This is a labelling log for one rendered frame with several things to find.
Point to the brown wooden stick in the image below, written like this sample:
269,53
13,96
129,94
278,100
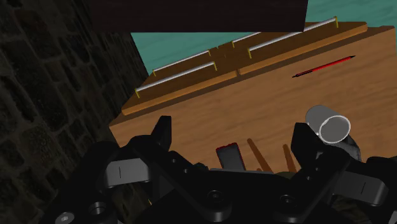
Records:
259,155

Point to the dark grey lumpy object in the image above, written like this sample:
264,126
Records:
352,147

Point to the grey cup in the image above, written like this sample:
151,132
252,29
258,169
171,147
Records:
333,128

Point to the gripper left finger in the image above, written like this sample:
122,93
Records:
145,158

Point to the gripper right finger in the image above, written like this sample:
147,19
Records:
322,167

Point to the red and black pen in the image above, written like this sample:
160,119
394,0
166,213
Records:
324,66

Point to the black phone with red edge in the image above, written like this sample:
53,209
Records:
231,156

